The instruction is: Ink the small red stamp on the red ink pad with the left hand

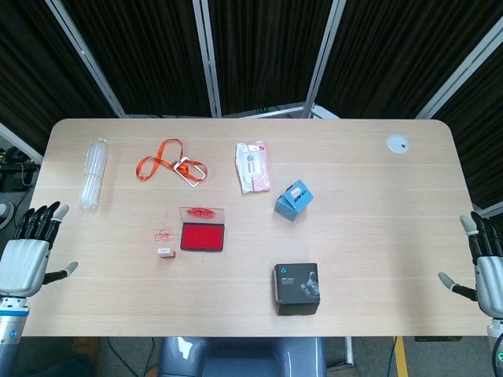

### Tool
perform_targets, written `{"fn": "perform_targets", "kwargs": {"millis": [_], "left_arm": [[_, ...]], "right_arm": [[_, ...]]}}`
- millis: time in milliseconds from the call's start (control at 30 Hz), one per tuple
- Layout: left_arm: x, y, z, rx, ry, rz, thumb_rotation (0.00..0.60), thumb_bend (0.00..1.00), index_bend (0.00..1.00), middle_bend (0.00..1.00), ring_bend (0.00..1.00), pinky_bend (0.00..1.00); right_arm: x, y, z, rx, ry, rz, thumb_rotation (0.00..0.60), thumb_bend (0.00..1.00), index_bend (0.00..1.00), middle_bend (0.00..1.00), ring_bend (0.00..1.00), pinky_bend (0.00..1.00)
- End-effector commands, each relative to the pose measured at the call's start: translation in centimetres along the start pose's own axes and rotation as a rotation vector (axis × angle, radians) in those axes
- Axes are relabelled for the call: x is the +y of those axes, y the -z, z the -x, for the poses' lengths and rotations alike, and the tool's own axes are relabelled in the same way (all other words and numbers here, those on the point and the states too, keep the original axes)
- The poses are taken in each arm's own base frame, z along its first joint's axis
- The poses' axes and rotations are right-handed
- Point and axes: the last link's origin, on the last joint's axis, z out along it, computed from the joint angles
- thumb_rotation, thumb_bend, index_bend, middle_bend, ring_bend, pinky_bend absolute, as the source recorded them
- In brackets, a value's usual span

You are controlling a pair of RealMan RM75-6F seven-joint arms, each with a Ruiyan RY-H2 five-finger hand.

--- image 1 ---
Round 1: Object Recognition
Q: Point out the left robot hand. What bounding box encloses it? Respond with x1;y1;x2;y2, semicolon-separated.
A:
0;201;79;298

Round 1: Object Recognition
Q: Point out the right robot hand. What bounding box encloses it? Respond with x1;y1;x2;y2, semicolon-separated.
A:
438;210;503;317

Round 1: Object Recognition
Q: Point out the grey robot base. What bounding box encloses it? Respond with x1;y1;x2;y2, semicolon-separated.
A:
156;336;328;377

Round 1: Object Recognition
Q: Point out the red ink pad case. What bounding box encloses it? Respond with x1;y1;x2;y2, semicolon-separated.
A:
179;206;227;253

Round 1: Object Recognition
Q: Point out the clear plastic tube bundle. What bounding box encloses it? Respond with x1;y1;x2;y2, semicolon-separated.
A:
78;137;109;212

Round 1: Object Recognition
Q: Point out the black product box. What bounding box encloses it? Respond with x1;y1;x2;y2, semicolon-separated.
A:
273;262;320;317

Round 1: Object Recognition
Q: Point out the small blue cardboard box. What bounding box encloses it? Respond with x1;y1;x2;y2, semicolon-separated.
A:
274;179;314;223

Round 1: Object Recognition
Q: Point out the pink wet wipes pack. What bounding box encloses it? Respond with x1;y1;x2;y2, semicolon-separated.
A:
235;140;272;195

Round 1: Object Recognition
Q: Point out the black folding screen partition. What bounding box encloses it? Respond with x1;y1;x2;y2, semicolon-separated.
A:
0;0;503;213

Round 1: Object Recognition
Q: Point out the white round cable grommet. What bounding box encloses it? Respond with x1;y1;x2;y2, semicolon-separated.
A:
385;134;410;155

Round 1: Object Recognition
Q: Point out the orange lanyard with badge holder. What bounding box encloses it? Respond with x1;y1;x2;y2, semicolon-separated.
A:
135;139;209;189

